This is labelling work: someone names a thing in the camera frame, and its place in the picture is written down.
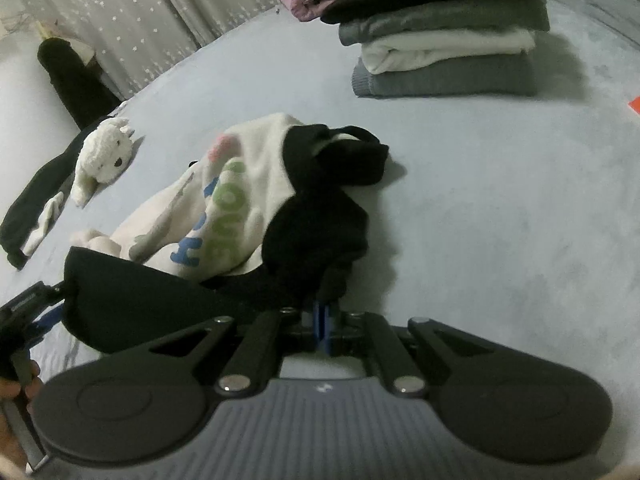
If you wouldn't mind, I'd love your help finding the white plush dog toy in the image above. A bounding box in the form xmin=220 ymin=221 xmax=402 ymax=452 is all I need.
xmin=70 ymin=117 xmax=134 ymax=208

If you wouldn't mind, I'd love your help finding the grey dotted curtain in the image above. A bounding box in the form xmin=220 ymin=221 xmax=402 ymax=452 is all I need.
xmin=20 ymin=0 xmax=276 ymax=98

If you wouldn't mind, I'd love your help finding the cream and black sweatshirt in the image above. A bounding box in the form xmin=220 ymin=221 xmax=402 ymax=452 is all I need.
xmin=62 ymin=113 xmax=390 ymax=354

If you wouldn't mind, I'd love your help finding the orange object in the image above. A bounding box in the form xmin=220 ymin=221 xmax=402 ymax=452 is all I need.
xmin=628 ymin=96 xmax=640 ymax=115

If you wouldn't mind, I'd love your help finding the dark grey folded garment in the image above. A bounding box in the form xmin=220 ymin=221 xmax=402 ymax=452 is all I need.
xmin=338 ymin=0 xmax=550 ymax=47

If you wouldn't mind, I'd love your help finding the black hanging coat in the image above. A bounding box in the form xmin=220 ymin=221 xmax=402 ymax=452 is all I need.
xmin=37 ymin=38 xmax=122 ymax=129

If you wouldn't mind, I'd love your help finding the person left hand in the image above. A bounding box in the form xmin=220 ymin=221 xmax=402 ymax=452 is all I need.
xmin=1 ymin=351 xmax=46 ymax=472

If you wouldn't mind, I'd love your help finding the grey folded knit garment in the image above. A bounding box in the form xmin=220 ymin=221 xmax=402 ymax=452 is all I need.
xmin=352 ymin=54 xmax=537 ymax=99

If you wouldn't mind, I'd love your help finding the black and white garment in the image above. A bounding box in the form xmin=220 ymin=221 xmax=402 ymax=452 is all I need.
xmin=1 ymin=119 xmax=101 ymax=270

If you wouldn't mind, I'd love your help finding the white folded garment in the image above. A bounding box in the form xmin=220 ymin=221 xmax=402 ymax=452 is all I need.
xmin=360 ymin=27 xmax=536 ymax=75

